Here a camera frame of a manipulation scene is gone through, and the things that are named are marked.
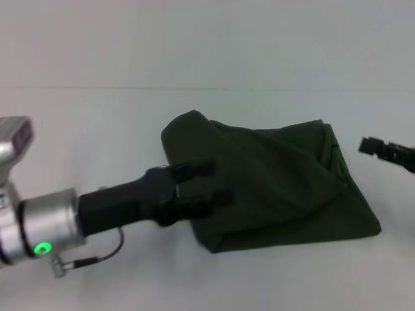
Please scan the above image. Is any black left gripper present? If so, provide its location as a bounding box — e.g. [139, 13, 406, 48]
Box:
[77, 161, 235, 238]

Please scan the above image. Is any dark green shirt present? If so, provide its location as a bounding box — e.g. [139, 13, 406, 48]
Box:
[160, 109, 383, 256]

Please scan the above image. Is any dark left arm cable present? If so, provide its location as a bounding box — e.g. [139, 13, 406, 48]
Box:
[50, 226, 126, 279]

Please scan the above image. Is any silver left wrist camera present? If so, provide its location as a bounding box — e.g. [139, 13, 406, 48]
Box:
[0, 115, 35, 186]

